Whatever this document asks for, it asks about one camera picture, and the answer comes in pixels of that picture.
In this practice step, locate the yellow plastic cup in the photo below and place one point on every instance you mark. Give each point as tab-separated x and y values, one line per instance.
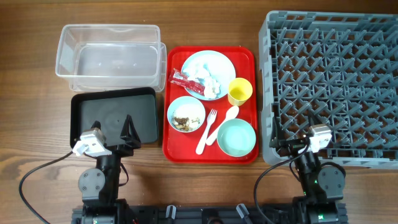
239	91

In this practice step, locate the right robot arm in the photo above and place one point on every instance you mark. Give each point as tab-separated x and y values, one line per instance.
322	183

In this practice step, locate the white plastic spoon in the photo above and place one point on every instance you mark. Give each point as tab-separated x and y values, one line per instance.
230	114

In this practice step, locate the red serving tray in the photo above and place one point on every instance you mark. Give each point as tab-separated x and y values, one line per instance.
180	147

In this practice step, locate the white plastic fork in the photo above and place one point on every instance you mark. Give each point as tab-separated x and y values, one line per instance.
209	121

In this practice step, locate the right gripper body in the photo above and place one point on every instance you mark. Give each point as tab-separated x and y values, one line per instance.
294	145

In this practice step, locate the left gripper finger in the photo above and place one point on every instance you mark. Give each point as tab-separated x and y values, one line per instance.
129	133
96	125

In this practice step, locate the light blue bowl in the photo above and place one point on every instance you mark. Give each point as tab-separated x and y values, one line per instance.
186	102

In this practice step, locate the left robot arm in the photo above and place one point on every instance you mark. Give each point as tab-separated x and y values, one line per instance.
100	185

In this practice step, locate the rice and food scraps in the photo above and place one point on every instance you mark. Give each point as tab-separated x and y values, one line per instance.
185	119

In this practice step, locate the grey dishwasher rack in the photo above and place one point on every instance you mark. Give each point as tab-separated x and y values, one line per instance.
343	69

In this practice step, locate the mint green bowl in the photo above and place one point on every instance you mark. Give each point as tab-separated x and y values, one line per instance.
236	138

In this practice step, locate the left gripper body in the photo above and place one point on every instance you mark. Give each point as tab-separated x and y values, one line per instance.
122	150

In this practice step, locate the white tissue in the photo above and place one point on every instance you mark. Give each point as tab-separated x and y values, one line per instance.
197	72
212	88

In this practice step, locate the black plastic tray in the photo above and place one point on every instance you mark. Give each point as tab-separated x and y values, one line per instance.
110	108

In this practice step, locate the clear plastic bin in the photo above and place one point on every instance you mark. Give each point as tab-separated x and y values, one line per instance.
102	57

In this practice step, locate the red snack wrapper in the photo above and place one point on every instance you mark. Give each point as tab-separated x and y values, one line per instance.
181	79

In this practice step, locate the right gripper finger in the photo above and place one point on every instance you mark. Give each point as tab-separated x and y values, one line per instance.
277	132
312	119

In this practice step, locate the light blue plate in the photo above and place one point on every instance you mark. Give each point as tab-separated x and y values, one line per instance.
219	66

